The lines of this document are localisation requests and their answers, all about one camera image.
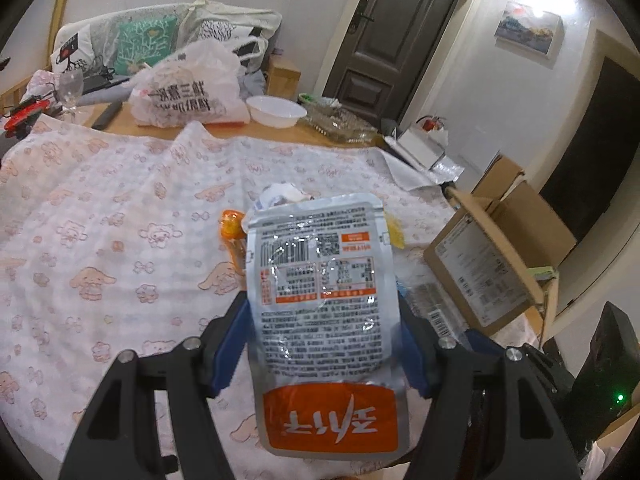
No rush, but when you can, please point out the yellow snack packet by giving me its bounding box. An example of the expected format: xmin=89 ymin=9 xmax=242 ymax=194
xmin=384 ymin=212 xmax=406 ymax=249

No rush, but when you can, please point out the silver orange snack pouch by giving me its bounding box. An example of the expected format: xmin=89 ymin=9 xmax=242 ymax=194
xmin=246 ymin=193 xmax=409 ymax=460

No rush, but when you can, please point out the orange sausage snack packet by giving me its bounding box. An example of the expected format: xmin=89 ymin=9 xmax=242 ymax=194
xmin=219 ymin=209 xmax=246 ymax=274

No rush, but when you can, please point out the white blue packet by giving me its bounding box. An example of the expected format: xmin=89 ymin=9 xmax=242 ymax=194
xmin=254 ymin=182 xmax=312 ymax=210

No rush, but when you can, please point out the clear dark snack packet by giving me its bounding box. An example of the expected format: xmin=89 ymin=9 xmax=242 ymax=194
xmin=398 ymin=283 xmax=471 ymax=349

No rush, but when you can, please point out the brown cardboard box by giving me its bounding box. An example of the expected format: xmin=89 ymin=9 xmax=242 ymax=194
xmin=424 ymin=155 xmax=576 ymax=336

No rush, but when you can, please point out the tissue box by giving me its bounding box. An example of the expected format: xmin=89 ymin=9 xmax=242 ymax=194
xmin=397 ymin=127 xmax=445 ymax=170

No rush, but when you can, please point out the pink patterned tablecloth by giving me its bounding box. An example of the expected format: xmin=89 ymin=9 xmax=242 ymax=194
xmin=1 ymin=117 xmax=454 ymax=479

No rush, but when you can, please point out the red fire extinguisher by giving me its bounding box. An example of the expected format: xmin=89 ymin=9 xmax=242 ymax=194
xmin=416 ymin=115 xmax=445 ymax=132

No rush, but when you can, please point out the glass ashtray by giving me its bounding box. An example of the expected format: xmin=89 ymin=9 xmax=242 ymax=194
xmin=298 ymin=100 xmax=378 ymax=144

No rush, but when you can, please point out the green rimmed trash bin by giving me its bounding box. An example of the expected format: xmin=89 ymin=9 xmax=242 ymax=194
xmin=297 ymin=93 xmax=333 ymax=107

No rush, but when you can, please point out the dark brown door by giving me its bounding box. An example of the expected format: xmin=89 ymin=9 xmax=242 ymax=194
xmin=323 ymin=0 xmax=458 ymax=127

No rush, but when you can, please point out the white plastic bowl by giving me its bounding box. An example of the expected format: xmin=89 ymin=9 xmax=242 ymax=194
xmin=246 ymin=96 xmax=307 ymax=129

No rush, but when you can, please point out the mountain canvas painting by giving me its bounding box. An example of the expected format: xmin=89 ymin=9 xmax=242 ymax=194
xmin=495 ymin=1 xmax=562 ymax=56

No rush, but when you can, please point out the black remote control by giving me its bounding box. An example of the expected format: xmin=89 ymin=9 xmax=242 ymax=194
xmin=91 ymin=101 xmax=122 ymax=131

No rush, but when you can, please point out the small cardboard box by sofa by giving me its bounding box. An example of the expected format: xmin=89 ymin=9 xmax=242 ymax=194
xmin=266 ymin=54 xmax=300 ymax=101

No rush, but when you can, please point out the red round lid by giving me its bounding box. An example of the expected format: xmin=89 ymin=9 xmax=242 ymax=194
xmin=3 ymin=99 xmax=49 ymax=131

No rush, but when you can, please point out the wine glass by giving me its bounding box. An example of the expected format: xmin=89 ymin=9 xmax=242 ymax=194
xmin=56 ymin=67 xmax=84 ymax=124

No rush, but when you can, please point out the white printed plastic bag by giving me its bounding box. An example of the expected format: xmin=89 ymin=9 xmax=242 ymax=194
xmin=128 ymin=39 xmax=250 ymax=128

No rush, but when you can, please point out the grey sofa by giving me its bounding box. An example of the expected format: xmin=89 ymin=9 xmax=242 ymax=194
xmin=50 ymin=0 xmax=282 ymax=77

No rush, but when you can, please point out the white red-square cushion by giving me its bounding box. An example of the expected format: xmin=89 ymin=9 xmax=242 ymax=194
xmin=50 ymin=25 xmax=103 ymax=76

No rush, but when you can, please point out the teal tree cushion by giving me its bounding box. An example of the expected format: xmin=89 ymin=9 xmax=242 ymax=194
xmin=114 ymin=15 xmax=178 ymax=76

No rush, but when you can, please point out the white black-tree cushion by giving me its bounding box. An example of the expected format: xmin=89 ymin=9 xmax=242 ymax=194
xmin=198 ymin=18 xmax=253 ymax=53

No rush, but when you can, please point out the yellow rolled mat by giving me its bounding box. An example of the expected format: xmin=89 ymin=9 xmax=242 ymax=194
xmin=46 ymin=0 xmax=67 ymax=66

